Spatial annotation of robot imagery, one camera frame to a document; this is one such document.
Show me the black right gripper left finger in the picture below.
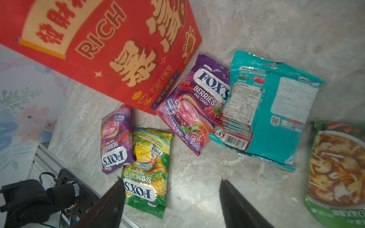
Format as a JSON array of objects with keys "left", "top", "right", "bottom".
[{"left": 73, "top": 178, "right": 125, "bottom": 228}]

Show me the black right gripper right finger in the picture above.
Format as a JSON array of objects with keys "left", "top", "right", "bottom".
[{"left": 219, "top": 180, "right": 273, "bottom": 228}]

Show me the purple Fox's berries bag front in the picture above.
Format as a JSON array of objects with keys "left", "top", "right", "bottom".
[{"left": 100, "top": 104, "right": 136, "bottom": 174}]

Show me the purple fox's berries bag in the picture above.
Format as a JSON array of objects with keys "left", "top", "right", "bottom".
[
  {"left": 156, "top": 53, "right": 231, "bottom": 156},
  {"left": 100, "top": 104, "right": 136, "bottom": 174}
]

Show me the red paper gift bag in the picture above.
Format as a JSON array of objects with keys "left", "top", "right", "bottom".
[{"left": 1, "top": 1, "right": 202, "bottom": 114}]

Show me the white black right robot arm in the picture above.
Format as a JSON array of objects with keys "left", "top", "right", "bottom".
[{"left": 1, "top": 179, "right": 272, "bottom": 228}]

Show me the green Fox's spring tea bag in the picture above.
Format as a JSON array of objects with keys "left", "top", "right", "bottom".
[{"left": 122, "top": 128, "right": 173, "bottom": 219}]

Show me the teal mint candy bag rear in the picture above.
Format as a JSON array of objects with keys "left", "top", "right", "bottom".
[{"left": 209, "top": 51, "right": 324, "bottom": 172}]

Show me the purple Fox's berries bag rear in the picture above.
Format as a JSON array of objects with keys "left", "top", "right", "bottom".
[{"left": 156, "top": 53, "right": 231, "bottom": 156}]

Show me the green orange soup packet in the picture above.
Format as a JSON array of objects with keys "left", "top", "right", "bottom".
[{"left": 305, "top": 121, "right": 365, "bottom": 228}]

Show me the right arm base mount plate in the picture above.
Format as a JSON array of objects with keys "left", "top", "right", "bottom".
[{"left": 39, "top": 168, "right": 100, "bottom": 219}]

